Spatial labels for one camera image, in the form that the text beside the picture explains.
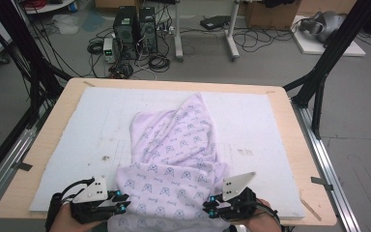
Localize brown cardboard box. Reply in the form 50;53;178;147
244;0;302;31

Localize white grid mat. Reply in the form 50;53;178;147
28;86;306;218

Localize black metal frame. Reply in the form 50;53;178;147
282;0;371;140
0;0;73;129

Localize tangled black cable bundle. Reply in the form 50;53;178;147
107;62;134;80

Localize black computer tower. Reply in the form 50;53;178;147
138;6;158;54
112;5;141;61

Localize white power supply unit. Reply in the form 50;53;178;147
102;37;119;64

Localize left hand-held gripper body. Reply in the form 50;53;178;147
70;175;117;225

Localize aluminium rail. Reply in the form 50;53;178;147
291;100;363;232
0;105;51;220

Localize thin wooden stick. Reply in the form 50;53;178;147
299;196;323;222

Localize round white table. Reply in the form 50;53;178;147
23;0;76;15

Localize person's left hand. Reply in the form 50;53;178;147
49;201;107;232

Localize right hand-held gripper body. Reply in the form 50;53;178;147
216;171;259;221

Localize grey headset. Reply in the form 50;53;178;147
299;10;347;44

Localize black coiled cable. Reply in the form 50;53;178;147
148;53;172;73
86;40;105;56

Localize person's right hand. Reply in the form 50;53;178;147
235;197;283;232

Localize loose black floor cables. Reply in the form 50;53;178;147
232;27;296;53

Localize pink patterned towel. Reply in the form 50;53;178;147
106;92;231;232

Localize right hand-held gripper cable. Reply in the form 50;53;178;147
254;201;296;232

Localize white floor board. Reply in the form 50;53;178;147
291;14;367;58

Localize white stand legs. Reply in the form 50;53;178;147
173;0;241;63

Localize clear plastic bag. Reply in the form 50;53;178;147
51;14;81;36

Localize black flat device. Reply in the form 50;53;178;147
199;14;232;31

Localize blue floor sheet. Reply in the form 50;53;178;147
80;11;105;33

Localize black tape strip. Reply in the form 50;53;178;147
310;176;334;191
14;161;34;172

